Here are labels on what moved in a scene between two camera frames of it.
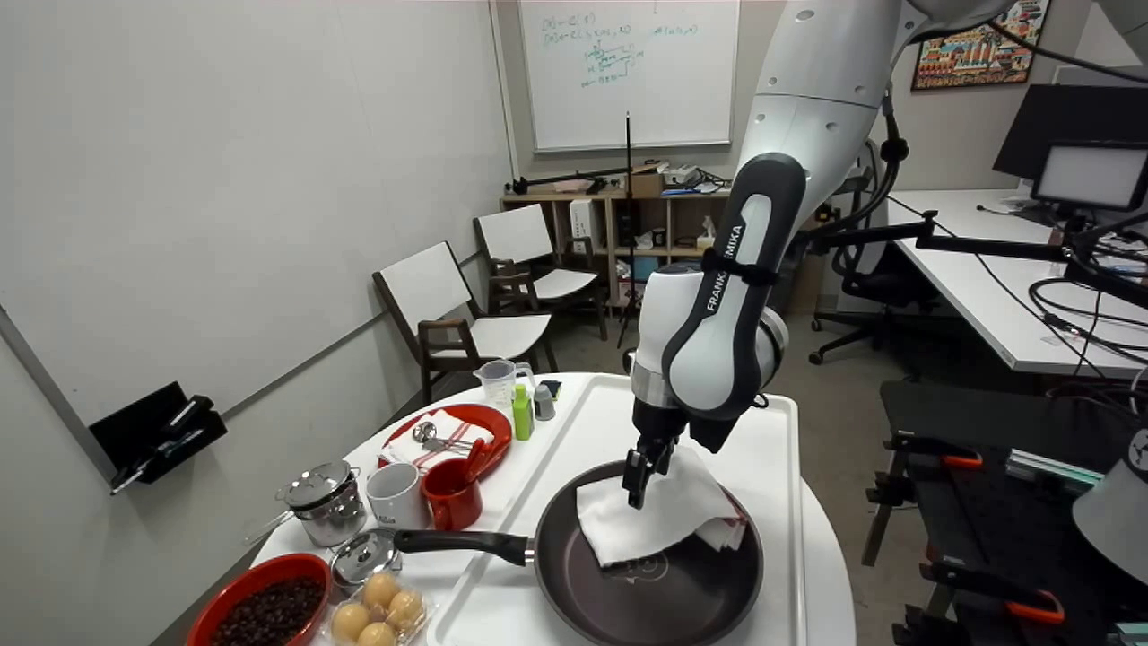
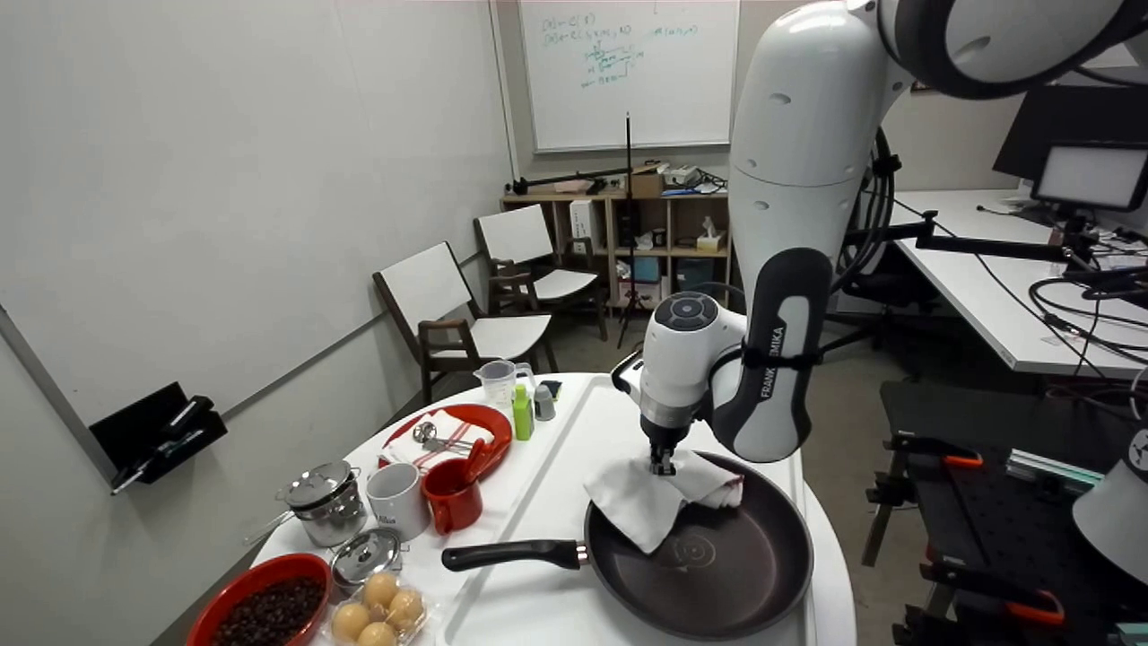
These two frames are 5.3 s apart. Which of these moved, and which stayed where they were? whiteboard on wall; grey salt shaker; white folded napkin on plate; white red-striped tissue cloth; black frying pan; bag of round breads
Moved: white red-striped tissue cloth; black frying pan
Stayed: grey salt shaker; bag of round breads; whiteboard on wall; white folded napkin on plate
